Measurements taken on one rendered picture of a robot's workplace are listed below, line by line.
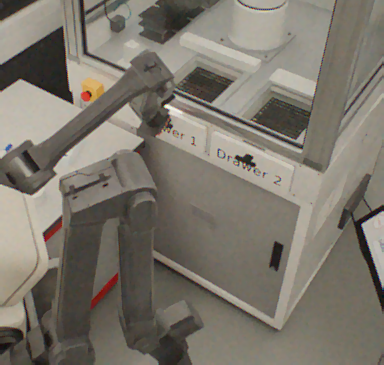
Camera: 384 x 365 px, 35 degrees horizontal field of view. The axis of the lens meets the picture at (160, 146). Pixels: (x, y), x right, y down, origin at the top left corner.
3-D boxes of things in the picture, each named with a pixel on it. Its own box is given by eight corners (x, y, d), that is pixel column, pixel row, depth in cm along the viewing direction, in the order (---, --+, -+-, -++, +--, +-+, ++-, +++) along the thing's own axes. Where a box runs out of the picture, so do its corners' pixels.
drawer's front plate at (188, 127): (203, 154, 208) (205, 129, 200) (134, 121, 220) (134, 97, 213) (205, 151, 209) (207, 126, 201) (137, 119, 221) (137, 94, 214)
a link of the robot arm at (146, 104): (132, 58, 141) (161, 94, 141) (151, 44, 142) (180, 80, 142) (123, 101, 184) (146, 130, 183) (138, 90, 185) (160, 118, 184)
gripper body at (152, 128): (171, 111, 197) (164, 102, 190) (156, 138, 195) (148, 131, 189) (154, 103, 199) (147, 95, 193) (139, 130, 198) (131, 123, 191)
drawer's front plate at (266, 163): (287, 194, 195) (292, 169, 187) (209, 157, 207) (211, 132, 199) (289, 191, 196) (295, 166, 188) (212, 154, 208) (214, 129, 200)
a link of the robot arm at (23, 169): (-16, 181, 138) (-1, 200, 137) (17, 153, 136) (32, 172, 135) (3, 176, 147) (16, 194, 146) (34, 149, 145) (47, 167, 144)
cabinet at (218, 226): (281, 343, 246) (318, 209, 192) (85, 227, 289) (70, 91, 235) (369, 201, 304) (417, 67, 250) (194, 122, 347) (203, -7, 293)
